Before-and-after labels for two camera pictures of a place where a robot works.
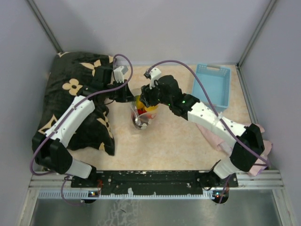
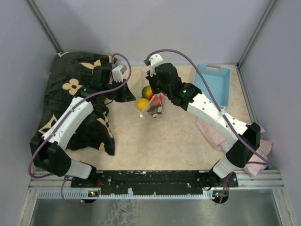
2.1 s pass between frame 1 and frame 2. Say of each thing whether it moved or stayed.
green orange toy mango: moved
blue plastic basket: stayed
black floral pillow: stayed
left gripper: stayed
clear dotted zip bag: moved
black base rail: stayed
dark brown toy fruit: moved
